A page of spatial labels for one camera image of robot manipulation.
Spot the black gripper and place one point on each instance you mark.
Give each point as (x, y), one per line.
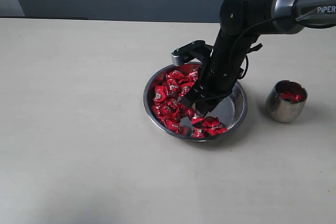
(215, 82)

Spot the red candy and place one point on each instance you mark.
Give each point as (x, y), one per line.
(176, 75)
(160, 94)
(291, 97)
(212, 126)

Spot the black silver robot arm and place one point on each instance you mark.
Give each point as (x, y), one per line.
(242, 22)

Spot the round steel plate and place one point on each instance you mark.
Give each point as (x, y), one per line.
(231, 111)

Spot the steel cup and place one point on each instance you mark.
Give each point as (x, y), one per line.
(283, 111)

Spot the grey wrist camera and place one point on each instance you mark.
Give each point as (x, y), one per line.
(197, 49)

